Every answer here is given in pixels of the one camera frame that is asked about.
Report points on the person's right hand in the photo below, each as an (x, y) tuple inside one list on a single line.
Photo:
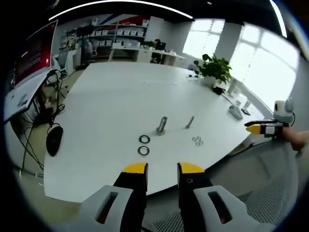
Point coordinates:
[(298, 139)]

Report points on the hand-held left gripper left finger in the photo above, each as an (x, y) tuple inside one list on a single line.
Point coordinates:
[(125, 200)]

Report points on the green potted plant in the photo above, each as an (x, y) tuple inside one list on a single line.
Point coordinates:
[(216, 66)]

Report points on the large red-screen monitor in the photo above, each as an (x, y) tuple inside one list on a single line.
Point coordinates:
[(36, 52)]

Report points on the storage shelf with white bins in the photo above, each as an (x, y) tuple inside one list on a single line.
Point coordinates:
[(113, 33)]

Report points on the small black device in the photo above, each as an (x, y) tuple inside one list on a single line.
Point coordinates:
[(217, 90)]

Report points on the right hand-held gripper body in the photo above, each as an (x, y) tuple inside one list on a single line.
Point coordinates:
[(283, 113)]

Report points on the large black washer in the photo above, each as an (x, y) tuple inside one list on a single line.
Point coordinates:
[(144, 139), (143, 150)]

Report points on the curved ceiling light strip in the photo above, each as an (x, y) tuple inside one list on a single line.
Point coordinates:
[(120, 7)]

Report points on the grey mesh office chair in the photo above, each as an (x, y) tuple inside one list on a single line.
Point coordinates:
[(260, 183)]

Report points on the large threaded metal stud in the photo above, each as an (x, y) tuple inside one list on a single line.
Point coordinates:
[(162, 125)]

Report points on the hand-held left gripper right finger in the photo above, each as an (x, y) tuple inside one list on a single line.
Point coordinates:
[(193, 193)]

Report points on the black computer mouse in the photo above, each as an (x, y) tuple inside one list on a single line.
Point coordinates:
[(54, 140)]

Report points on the white plant pot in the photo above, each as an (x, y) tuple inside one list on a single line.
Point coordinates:
[(208, 81)]

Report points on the white side desk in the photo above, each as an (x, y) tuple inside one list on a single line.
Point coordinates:
[(23, 96)]

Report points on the white background desk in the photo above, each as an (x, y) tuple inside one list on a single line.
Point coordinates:
[(154, 54)]

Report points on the thin threaded metal stud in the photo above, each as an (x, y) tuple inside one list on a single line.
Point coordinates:
[(190, 122)]

